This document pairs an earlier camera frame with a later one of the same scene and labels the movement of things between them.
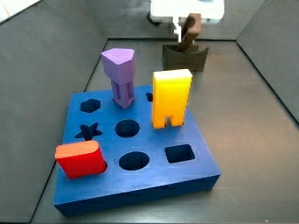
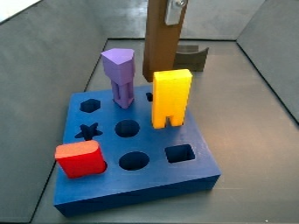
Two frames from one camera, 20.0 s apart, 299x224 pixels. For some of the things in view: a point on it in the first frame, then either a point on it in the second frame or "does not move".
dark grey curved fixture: (191, 60) does not move
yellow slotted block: (171, 96) does not move
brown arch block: (191, 31) -> (160, 39)
